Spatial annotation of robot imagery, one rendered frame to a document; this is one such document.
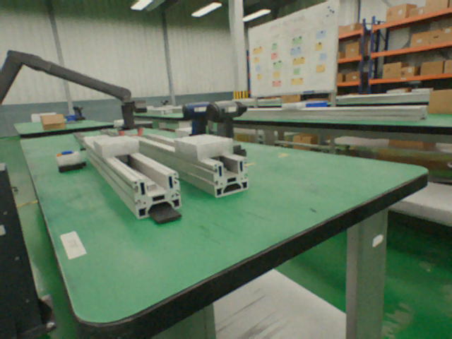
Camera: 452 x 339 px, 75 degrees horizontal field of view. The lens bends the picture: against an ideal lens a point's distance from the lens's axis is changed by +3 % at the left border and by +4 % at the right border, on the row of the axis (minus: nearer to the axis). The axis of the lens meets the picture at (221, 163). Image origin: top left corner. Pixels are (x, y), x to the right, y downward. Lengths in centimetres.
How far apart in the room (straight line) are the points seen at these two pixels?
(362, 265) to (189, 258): 62
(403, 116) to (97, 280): 190
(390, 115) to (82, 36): 1182
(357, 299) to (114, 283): 74
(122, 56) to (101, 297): 1283
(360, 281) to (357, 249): 11
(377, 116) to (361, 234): 133
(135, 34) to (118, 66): 153
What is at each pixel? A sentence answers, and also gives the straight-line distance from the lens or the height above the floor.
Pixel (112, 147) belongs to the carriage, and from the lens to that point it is 93.
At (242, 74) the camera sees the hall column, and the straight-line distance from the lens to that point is 946.
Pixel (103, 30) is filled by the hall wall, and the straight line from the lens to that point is 1314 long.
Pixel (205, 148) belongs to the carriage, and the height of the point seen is 89.
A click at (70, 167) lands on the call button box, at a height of 79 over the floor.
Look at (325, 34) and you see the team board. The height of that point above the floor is 160.
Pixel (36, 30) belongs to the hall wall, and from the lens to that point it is 1271.
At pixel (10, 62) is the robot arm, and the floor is 121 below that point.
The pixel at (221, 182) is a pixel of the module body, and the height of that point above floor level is 81.
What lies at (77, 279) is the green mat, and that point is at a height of 78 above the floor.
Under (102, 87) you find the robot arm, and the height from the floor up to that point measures 110.
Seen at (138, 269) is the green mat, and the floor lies 78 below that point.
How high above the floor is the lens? 102
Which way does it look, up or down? 13 degrees down
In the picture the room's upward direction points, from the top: 4 degrees counter-clockwise
